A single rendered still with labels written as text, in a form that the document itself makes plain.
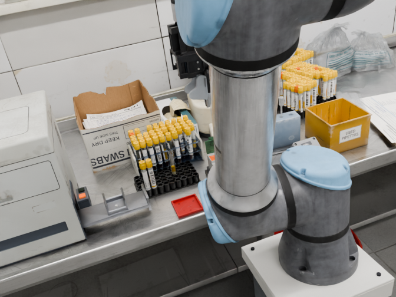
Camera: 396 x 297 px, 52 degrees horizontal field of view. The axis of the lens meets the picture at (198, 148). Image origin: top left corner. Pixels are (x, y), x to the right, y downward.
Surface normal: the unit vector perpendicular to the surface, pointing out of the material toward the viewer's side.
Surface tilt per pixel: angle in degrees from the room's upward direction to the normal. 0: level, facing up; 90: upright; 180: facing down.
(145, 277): 0
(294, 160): 8
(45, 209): 90
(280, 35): 108
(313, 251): 69
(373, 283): 5
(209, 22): 112
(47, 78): 90
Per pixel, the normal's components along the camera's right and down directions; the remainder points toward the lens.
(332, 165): -0.02, -0.90
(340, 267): 0.31, 0.09
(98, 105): 0.33, 0.43
